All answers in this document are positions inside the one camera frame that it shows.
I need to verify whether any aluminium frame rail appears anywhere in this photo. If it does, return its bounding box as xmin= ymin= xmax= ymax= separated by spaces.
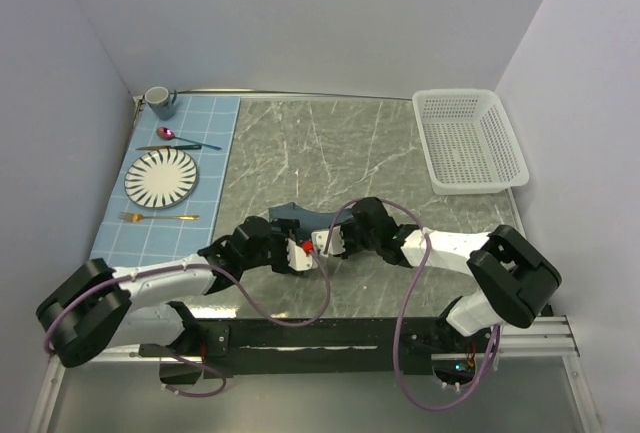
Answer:
xmin=47 ymin=315 xmax=581 ymax=364

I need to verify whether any gold fork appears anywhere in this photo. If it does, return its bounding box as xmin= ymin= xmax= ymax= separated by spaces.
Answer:
xmin=118 ymin=212 xmax=200 ymax=223

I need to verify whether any blue-grey t-shirt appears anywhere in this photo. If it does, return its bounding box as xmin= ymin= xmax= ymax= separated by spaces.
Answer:
xmin=268 ymin=202 xmax=336 ymax=240

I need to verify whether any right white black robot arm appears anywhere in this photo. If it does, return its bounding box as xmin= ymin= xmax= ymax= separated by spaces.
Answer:
xmin=340 ymin=197 xmax=562 ymax=352

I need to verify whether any blue checked placemat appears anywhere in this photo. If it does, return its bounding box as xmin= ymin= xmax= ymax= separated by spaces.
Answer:
xmin=89 ymin=95 xmax=240 ymax=267

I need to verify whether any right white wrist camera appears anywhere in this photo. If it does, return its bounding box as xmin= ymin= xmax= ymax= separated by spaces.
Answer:
xmin=311 ymin=226 xmax=347 ymax=257

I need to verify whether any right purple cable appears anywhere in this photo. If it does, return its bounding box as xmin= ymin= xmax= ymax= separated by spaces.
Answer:
xmin=323 ymin=197 xmax=502 ymax=412

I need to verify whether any white blue striped plate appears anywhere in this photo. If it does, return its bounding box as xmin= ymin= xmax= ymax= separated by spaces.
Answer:
xmin=124 ymin=148 xmax=198 ymax=209

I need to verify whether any white perforated plastic basket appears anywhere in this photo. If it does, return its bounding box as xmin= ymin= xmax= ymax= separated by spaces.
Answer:
xmin=412 ymin=88 xmax=530 ymax=196

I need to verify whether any iridescent purple spoon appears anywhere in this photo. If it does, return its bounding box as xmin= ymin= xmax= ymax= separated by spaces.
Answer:
xmin=156 ymin=126 xmax=222 ymax=151

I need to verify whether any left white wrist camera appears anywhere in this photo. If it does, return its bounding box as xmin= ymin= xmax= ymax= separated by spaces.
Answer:
xmin=286 ymin=238 xmax=318 ymax=272

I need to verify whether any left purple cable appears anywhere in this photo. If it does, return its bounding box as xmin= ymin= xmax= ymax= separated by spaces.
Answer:
xmin=43 ymin=242 xmax=332 ymax=398

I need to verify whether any grey mug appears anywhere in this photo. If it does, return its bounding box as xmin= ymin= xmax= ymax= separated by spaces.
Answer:
xmin=143 ymin=86 xmax=178 ymax=121

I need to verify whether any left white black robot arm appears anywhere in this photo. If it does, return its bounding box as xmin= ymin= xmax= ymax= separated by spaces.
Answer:
xmin=36 ymin=216 xmax=316 ymax=368

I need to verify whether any purple cable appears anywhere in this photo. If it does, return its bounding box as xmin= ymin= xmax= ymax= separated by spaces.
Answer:
xmin=323 ymin=197 xmax=502 ymax=412
xmin=43 ymin=242 xmax=332 ymax=398

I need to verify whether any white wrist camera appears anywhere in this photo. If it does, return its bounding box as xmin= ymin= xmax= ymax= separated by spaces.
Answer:
xmin=311 ymin=226 xmax=347 ymax=257
xmin=286 ymin=238 xmax=318 ymax=272

